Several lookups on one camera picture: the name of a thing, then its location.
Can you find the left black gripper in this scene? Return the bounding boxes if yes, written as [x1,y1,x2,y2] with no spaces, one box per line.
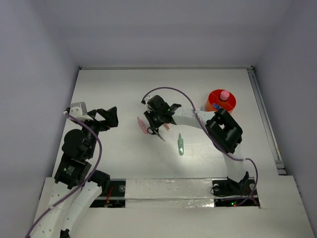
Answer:
[78,106,118,157]

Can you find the pink highlighter pen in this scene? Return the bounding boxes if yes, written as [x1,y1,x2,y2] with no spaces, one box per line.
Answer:
[137,117,148,134]

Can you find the green highlighter pen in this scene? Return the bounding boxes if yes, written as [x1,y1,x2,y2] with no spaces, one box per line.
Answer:
[177,133,184,156]

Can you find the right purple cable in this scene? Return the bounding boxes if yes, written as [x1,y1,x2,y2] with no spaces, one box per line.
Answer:
[142,86,259,206]

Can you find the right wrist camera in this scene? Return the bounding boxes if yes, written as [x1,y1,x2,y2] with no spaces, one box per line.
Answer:
[141,97,152,112]

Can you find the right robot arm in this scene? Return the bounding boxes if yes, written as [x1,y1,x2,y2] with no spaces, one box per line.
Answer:
[142,95,249,194]

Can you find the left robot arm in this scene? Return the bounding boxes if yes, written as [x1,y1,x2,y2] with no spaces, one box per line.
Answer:
[26,102,118,238]

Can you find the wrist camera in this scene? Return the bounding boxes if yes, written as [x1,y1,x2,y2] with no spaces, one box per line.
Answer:
[63,102,93,121]
[141,97,152,112]

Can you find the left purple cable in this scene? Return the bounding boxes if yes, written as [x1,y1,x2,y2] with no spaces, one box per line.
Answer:
[24,114,103,238]

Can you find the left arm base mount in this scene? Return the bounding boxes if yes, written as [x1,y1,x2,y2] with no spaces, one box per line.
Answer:
[90,179,126,208]

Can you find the pink glue bottle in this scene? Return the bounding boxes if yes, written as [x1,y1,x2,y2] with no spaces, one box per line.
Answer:
[219,90,230,102]

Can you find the orange highlighter pen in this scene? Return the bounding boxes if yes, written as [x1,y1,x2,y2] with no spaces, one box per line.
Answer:
[164,123,170,130]

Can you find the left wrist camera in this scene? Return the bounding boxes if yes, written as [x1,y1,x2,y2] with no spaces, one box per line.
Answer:
[63,102,93,121]

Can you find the black scissors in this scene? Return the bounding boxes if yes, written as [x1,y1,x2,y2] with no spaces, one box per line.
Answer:
[147,127,165,141]

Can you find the purple cable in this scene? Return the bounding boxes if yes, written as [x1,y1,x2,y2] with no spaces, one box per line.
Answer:
[24,114,103,238]
[142,86,259,206]

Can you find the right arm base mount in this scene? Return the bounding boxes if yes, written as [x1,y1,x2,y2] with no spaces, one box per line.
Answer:
[210,178,260,207]

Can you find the aluminium rail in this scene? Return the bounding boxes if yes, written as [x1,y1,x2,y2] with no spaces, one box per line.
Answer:
[247,67,288,176]

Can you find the orange round container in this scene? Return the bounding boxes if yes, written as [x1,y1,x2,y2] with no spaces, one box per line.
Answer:
[205,89,237,113]

